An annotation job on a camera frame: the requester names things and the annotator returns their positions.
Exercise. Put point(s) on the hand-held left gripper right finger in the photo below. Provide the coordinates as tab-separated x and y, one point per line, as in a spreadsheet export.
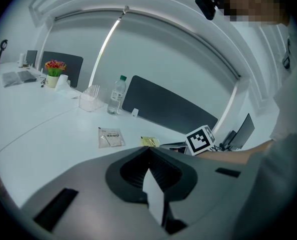
166	171

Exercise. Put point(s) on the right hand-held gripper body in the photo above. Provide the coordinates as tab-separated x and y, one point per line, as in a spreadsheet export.
198	141

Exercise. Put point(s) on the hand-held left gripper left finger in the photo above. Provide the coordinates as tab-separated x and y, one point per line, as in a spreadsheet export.
136	169

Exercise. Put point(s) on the yellow packet trash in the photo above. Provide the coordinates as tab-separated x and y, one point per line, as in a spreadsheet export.
149	142

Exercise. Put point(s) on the grey white sachet trash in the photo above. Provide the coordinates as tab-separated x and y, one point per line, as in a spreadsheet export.
111	137

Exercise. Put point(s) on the person's right forearm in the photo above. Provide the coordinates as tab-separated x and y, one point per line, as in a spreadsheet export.
233	153

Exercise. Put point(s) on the grey laptop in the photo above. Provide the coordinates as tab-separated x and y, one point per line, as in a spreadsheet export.
174	147

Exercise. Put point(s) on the black computer monitor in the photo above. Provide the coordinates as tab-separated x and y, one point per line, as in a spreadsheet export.
244	132

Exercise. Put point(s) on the large dark desk partition panel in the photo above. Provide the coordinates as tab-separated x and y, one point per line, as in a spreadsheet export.
163	104

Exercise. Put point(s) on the white partition clip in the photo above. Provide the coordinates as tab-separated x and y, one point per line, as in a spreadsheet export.
135	112

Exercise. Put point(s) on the clear plastic water bottle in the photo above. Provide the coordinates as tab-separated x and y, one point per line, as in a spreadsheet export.
116	96

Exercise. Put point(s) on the clear plastic box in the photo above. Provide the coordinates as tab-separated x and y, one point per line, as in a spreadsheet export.
91	100

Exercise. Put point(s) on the person's white shirt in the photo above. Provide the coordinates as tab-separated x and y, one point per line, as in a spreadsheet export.
283	146

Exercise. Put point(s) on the grey roller blind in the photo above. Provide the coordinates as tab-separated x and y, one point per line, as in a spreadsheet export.
71	34
168	59

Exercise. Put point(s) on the white table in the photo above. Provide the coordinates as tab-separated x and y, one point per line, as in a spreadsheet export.
38	124

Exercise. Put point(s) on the white tissue roll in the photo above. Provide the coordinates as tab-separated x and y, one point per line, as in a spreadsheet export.
63	82

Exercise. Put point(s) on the medium dark desk partition panel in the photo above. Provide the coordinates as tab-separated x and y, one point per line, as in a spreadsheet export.
72	64

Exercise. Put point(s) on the potted flowers in white pot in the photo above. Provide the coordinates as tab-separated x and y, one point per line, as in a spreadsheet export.
53	71

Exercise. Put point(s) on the person's head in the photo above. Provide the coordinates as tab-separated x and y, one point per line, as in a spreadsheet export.
253	1

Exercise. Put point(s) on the small dark desk partition panel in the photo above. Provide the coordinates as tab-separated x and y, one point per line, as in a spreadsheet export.
31	57

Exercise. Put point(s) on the grey flat packet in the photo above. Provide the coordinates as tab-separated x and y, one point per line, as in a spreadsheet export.
11	79

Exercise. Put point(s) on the white cylinder cup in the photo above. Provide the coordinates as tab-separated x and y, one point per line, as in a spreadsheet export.
21	60

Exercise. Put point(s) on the black head camera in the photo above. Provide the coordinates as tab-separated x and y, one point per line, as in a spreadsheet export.
206	5

